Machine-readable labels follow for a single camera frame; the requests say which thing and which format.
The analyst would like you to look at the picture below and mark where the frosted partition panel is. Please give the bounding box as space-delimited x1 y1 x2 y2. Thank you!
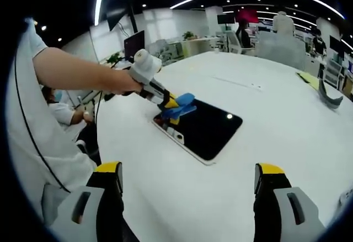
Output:
254 30 307 69

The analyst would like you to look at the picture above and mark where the black cable on shirt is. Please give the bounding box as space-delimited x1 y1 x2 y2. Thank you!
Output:
14 51 71 194

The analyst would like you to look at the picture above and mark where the dark monitor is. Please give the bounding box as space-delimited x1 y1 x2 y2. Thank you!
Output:
329 35 346 58

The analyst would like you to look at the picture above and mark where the small green desk plant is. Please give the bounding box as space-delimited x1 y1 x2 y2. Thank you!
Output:
105 52 125 65

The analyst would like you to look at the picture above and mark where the pale desk cabinet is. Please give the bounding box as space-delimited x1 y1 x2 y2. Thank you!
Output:
181 39 215 58

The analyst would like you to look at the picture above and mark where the blue cleaning cloth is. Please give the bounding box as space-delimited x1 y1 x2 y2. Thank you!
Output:
161 92 197 119

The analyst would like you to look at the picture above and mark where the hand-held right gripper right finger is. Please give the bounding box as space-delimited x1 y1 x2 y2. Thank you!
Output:
253 162 328 242

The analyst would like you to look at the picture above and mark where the silver desktop monitor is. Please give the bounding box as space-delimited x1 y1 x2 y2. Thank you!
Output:
124 30 146 60

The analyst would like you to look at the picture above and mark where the red display screen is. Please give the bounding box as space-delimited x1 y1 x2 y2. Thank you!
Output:
235 8 260 24

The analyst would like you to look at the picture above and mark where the black screen on stand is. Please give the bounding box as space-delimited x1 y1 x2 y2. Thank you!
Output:
217 14 236 25

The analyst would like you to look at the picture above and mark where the yellow paper folder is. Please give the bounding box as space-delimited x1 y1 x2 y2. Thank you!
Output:
295 71 322 90

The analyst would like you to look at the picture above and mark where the white mesh office chair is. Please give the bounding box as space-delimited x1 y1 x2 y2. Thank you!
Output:
323 60 344 89

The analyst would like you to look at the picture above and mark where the grey curved plastic part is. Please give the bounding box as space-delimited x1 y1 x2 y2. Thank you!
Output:
318 79 344 111

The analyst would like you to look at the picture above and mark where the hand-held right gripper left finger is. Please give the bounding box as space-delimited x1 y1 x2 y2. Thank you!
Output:
51 160 125 242

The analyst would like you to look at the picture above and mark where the person's left hand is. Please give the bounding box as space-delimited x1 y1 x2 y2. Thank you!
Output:
110 69 144 97

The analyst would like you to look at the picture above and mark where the black tablet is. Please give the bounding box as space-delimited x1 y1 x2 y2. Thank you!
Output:
152 98 244 166

